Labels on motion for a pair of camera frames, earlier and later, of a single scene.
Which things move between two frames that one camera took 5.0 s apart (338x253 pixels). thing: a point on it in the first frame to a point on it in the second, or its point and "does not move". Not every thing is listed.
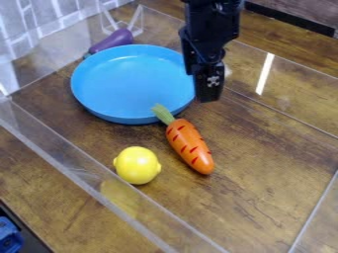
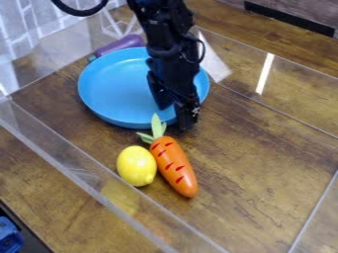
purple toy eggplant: [120, 38] to [132, 41]
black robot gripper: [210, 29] to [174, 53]
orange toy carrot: [188, 140] to [168, 159]
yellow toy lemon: [136, 164] does not move
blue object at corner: [12, 238] does not move
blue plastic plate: [122, 79] does not move
